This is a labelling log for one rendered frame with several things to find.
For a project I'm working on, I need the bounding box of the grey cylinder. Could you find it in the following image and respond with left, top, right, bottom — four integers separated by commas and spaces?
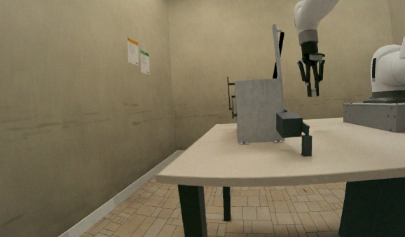
311, 88, 317, 97

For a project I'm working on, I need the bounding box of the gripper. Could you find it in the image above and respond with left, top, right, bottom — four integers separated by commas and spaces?
297, 42, 325, 97

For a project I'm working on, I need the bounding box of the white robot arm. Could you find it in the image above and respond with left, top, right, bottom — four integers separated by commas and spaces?
294, 0, 405, 104

